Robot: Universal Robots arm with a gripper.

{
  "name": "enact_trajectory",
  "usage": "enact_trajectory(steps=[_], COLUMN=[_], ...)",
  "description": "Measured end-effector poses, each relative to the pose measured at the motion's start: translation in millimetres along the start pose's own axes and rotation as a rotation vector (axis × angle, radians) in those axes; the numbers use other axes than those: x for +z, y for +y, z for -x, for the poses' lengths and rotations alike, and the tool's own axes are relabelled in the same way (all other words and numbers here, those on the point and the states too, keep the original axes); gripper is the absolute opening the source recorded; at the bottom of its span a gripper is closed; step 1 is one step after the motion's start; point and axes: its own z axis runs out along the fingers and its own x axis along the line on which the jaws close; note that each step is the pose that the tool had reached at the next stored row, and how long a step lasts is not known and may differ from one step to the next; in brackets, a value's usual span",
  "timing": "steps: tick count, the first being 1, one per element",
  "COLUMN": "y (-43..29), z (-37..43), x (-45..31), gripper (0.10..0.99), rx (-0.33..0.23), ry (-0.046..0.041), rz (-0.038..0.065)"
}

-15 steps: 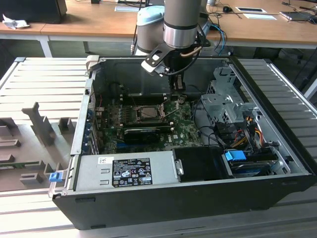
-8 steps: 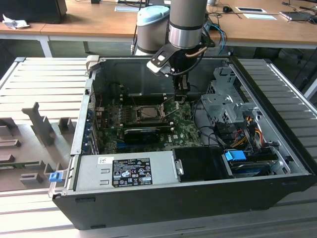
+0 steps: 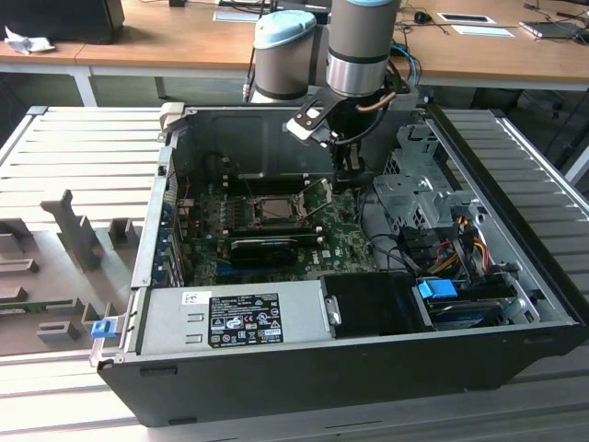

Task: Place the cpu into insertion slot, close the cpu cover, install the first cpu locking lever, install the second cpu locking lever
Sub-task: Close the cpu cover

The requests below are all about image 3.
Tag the thin metal locking lever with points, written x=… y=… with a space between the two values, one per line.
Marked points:
x=250 y=192

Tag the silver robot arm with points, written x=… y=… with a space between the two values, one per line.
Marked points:
x=359 y=46

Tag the RAM slot with white clips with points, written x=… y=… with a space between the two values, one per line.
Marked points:
x=271 y=186
x=303 y=239
x=271 y=177

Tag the CPU socket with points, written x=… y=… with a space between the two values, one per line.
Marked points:
x=280 y=226

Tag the grey metal drive cage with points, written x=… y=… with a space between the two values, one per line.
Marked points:
x=414 y=198

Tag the green motherboard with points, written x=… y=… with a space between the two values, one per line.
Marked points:
x=340 y=244

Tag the black computer mouse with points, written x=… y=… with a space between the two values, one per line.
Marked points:
x=422 y=17

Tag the black graphics card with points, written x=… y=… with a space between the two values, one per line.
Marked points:
x=262 y=253

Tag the black plastic shroud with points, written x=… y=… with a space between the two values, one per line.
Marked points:
x=368 y=304

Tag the hard disk in blue carrier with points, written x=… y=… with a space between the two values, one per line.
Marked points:
x=435 y=291

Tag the grey laptop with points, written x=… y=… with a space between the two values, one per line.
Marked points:
x=550 y=29

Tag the black and grey PC case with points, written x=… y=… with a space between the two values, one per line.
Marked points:
x=322 y=387

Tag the grey power supply with label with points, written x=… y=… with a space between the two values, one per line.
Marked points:
x=165 y=317

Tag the black monitor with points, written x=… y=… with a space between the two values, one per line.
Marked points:
x=60 y=18

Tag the grey parts rack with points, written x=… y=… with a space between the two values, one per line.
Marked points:
x=60 y=258

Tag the blue plastic latch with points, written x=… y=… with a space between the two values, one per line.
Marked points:
x=102 y=330

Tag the crumpled white paper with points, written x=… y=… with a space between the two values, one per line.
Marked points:
x=27 y=43

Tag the green RAM stick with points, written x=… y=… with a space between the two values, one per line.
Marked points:
x=37 y=305

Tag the black and white wrist camera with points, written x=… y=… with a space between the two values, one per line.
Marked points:
x=306 y=122

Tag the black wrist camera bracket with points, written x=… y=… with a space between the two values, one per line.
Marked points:
x=398 y=87

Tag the wooden desk with white frame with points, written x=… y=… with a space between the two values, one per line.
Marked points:
x=483 y=55
x=152 y=41

